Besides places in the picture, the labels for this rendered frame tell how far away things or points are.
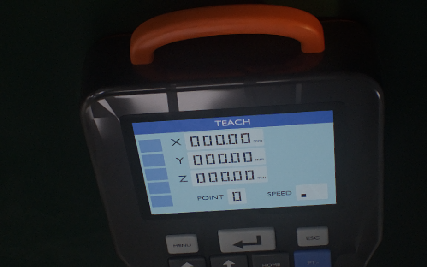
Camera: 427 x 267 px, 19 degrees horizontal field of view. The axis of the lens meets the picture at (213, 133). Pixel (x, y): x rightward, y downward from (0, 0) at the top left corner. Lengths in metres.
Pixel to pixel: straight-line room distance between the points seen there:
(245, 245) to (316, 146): 0.05
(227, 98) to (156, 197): 0.05
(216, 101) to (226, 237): 0.06
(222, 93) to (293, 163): 0.04
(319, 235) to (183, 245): 0.04
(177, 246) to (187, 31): 0.09
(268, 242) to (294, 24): 0.09
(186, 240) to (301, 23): 0.09
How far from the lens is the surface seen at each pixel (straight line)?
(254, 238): 0.40
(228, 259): 0.41
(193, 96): 0.35
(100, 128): 0.36
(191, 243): 0.40
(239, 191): 0.38
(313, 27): 0.35
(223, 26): 0.35
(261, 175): 0.38
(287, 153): 0.37
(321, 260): 0.41
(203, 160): 0.37
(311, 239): 0.40
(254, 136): 0.37
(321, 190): 0.39
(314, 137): 0.37
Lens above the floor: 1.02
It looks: 41 degrees down
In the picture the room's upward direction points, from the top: 180 degrees clockwise
